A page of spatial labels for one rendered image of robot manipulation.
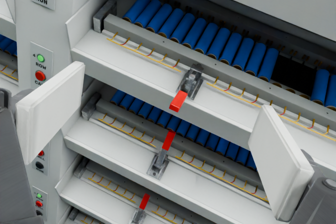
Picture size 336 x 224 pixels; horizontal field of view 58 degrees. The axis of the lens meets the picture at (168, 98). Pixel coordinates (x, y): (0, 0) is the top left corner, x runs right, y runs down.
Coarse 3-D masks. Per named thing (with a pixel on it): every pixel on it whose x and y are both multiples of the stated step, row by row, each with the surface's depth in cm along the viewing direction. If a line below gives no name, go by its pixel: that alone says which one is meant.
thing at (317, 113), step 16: (112, 16) 46; (112, 32) 46; (128, 32) 45; (144, 32) 45; (128, 48) 44; (160, 48) 44; (176, 48) 44; (176, 64) 44; (208, 64) 43; (224, 64) 43; (224, 80) 44; (240, 80) 42; (256, 80) 42; (240, 96) 42; (256, 96) 42; (272, 96) 42; (288, 96) 42; (304, 112) 42; (320, 112) 41
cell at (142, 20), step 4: (152, 0) 50; (156, 0) 50; (148, 4) 49; (152, 4) 49; (156, 4) 49; (160, 4) 50; (148, 8) 48; (152, 8) 48; (156, 8) 49; (144, 12) 48; (148, 12) 48; (152, 12) 48; (140, 16) 47; (144, 16) 47; (148, 16) 48; (152, 16) 49; (136, 20) 46; (140, 20) 46; (144, 20) 47; (148, 20) 48; (144, 24) 47
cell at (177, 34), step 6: (186, 18) 48; (192, 18) 49; (180, 24) 47; (186, 24) 47; (174, 30) 47; (180, 30) 46; (186, 30) 47; (174, 36) 46; (180, 36) 46; (180, 42) 46
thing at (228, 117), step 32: (96, 0) 45; (128, 0) 52; (224, 0) 50; (96, 32) 47; (288, 32) 49; (96, 64) 44; (128, 64) 44; (160, 64) 45; (160, 96) 43; (224, 96) 43; (224, 128) 42; (288, 128) 42; (320, 160) 40
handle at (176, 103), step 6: (192, 78) 40; (186, 84) 40; (192, 84) 41; (180, 90) 38; (186, 90) 39; (180, 96) 37; (186, 96) 38; (174, 102) 36; (180, 102) 36; (174, 108) 36
